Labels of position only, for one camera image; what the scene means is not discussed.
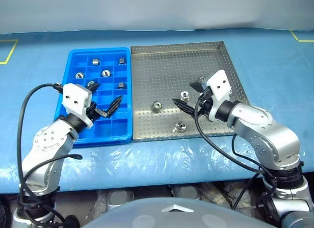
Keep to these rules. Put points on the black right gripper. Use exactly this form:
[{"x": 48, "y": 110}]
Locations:
[{"x": 204, "y": 106}]

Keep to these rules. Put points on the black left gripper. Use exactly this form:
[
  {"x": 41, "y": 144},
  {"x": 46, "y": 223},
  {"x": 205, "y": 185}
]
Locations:
[{"x": 91, "y": 111}]

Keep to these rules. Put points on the blue compartment tray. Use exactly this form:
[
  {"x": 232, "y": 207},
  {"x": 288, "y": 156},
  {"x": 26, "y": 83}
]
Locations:
[{"x": 105, "y": 130}]

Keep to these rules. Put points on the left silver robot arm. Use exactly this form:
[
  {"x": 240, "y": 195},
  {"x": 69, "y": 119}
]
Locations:
[{"x": 49, "y": 139}]

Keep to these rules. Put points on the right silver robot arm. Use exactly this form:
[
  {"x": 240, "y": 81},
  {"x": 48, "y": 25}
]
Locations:
[{"x": 269, "y": 130}]

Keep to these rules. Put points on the perforated metal tray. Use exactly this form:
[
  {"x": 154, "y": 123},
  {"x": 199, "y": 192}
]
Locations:
[{"x": 166, "y": 73}]

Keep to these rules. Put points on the crumpled clear plastic wrap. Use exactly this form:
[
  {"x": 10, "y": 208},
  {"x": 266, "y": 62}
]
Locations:
[{"x": 216, "y": 195}]

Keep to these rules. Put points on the grey robot torso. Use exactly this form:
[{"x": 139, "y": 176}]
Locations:
[{"x": 171, "y": 218}]

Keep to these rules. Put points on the black rounded object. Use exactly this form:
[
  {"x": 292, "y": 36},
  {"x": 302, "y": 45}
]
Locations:
[{"x": 3, "y": 215}]

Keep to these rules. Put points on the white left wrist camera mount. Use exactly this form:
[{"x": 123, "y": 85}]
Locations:
[{"x": 74, "y": 95}]

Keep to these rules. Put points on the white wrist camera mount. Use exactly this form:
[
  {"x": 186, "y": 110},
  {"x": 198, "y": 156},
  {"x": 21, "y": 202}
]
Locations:
[
  {"x": 219, "y": 84},
  {"x": 74, "y": 95}
]

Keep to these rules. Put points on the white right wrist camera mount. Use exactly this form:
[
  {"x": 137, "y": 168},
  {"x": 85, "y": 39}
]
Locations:
[{"x": 219, "y": 84}]

